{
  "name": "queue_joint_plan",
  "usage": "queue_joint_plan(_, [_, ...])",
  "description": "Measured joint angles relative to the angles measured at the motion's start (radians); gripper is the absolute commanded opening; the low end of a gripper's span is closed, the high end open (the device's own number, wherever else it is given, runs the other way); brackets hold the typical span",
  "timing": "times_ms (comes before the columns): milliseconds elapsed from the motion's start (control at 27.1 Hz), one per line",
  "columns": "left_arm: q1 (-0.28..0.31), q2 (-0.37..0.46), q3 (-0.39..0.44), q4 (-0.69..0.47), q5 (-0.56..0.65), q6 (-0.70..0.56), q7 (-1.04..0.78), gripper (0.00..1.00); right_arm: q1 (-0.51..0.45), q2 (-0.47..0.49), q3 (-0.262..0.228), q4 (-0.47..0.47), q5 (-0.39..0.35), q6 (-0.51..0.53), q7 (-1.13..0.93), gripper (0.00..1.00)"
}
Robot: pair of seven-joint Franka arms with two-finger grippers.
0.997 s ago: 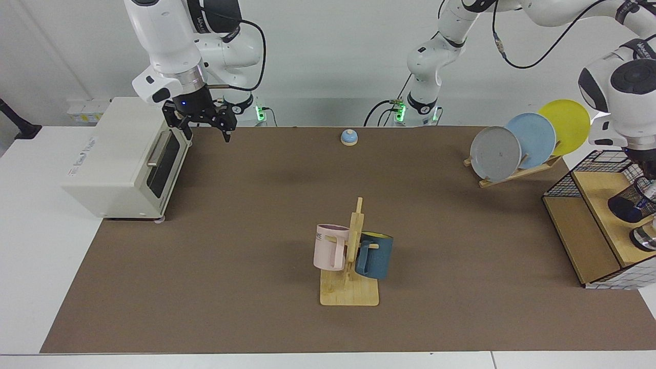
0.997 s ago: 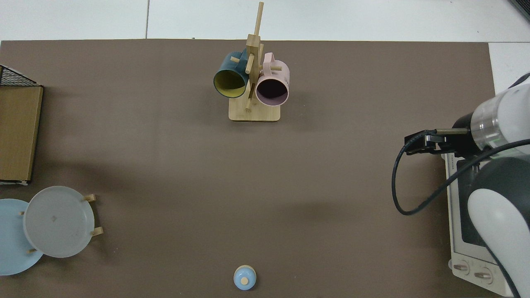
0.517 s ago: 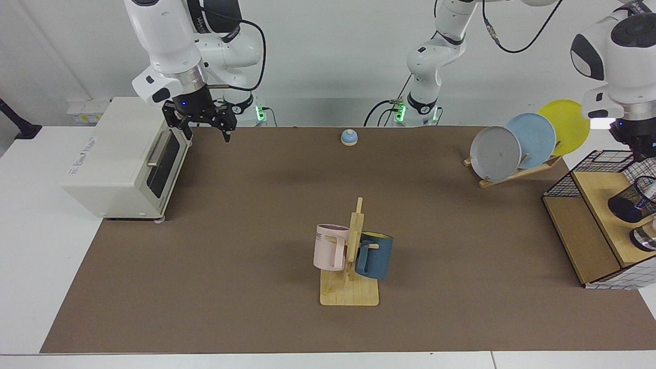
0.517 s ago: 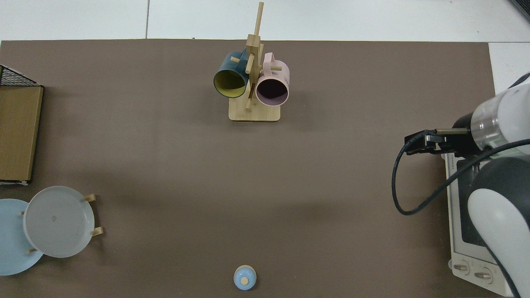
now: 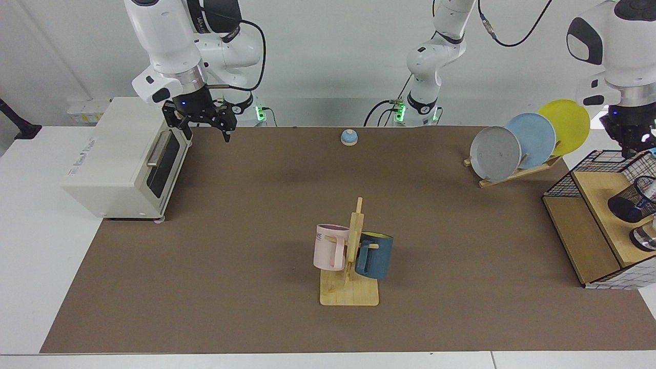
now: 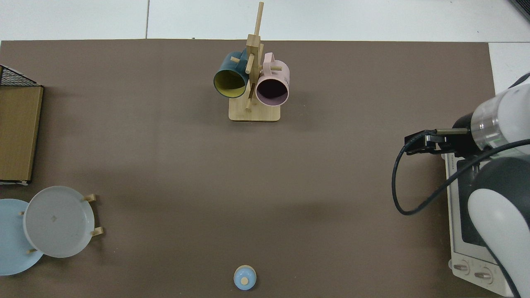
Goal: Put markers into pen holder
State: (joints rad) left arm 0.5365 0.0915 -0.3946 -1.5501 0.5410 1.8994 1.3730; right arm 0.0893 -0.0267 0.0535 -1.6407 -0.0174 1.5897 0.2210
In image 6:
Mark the light blue plate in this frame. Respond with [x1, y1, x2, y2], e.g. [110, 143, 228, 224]
[0, 199, 44, 276]

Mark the dark grey flat object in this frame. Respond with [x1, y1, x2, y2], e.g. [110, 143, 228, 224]
[509, 0, 530, 21]

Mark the wire basket with wooden floor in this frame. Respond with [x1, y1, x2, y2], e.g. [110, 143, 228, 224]
[0, 64, 44, 185]

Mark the grey plate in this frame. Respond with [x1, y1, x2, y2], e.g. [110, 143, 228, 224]
[23, 186, 95, 258]

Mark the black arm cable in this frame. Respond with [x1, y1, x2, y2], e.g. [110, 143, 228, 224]
[392, 128, 530, 298]

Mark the wooden cup stand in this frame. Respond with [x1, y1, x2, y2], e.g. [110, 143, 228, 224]
[229, 1, 281, 122]

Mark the wooden plate rack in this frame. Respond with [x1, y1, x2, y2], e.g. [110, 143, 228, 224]
[19, 194, 104, 254]

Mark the pink cup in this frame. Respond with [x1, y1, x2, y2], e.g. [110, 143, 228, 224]
[255, 53, 290, 106]

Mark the brown table cloth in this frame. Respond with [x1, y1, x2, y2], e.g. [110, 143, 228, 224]
[0, 39, 496, 298]

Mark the pale toaster oven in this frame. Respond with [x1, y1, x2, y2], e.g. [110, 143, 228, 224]
[441, 151, 516, 297]

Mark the teal cup yellow inside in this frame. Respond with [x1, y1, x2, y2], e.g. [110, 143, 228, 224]
[213, 51, 250, 99]

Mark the small blue round bell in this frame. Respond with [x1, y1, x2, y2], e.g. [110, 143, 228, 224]
[234, 265, 257, 291]

